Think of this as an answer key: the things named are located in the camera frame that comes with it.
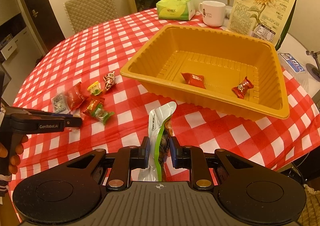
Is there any grey transparent nut packet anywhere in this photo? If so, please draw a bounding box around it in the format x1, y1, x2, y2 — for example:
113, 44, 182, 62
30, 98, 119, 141
52, 93, 70, 114

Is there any large red snack packet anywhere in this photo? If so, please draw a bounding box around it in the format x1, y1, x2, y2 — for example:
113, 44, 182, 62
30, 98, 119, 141
66, 82, 88, 111

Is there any small red orange candy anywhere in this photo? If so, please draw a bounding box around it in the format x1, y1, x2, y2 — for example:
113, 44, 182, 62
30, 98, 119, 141
82, 95, 105, 117

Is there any silver green snack packet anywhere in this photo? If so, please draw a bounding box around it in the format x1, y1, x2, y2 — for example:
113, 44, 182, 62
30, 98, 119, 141
137, 101, 177, 182

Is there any person's left hand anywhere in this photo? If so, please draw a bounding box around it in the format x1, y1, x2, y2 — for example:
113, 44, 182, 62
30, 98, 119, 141
0, 134, 29, 175

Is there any yellow green candy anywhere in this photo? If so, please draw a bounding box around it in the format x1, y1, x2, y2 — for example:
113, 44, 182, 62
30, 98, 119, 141
87, 81, 103, 96

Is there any red white checkered tablecloth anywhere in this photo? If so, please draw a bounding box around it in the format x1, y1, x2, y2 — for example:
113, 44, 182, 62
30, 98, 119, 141
9, 9, 319, 189

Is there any red white striped candy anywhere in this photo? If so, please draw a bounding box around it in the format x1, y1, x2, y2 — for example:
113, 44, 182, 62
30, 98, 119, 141
103, 71, 116, 92

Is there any dark cabinet with shelves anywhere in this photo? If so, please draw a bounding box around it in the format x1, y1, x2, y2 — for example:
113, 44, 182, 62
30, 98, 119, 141
1, 13, 42, 100

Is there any red pillow candy pack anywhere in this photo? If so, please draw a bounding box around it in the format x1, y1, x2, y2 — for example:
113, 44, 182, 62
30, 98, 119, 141
181, 73, 206, 89

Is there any red twisted candy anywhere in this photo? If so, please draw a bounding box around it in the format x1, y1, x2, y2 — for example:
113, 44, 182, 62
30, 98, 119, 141
232, 76, 254, 99

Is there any yellow plastic tray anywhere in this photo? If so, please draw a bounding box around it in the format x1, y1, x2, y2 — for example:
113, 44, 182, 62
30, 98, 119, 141
120, 24, 290, 121

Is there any dark wooden door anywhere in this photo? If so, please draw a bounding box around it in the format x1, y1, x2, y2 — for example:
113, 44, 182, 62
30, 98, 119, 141
23, 0, 65, 51

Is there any near woven chair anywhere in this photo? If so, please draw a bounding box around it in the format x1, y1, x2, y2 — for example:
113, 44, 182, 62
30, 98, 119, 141
298, 184, 320, 226

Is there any blue white small box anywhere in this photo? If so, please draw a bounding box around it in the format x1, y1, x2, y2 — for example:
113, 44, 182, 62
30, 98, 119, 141
278, 52, 306, 79

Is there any white ceramic mug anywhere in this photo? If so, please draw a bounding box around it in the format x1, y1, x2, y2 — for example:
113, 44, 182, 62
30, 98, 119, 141
199, 0, 226, 27

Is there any green tissue pack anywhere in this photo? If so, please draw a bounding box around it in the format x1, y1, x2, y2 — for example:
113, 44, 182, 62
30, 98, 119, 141
156, 0, 195, 21

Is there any small black desk stand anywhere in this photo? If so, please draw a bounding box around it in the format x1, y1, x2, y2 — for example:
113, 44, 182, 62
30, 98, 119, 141
305, 49, 320, 79

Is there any sunflower seed bag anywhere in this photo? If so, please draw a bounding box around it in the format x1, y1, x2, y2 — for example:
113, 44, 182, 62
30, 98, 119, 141
227, 0, 297, 50

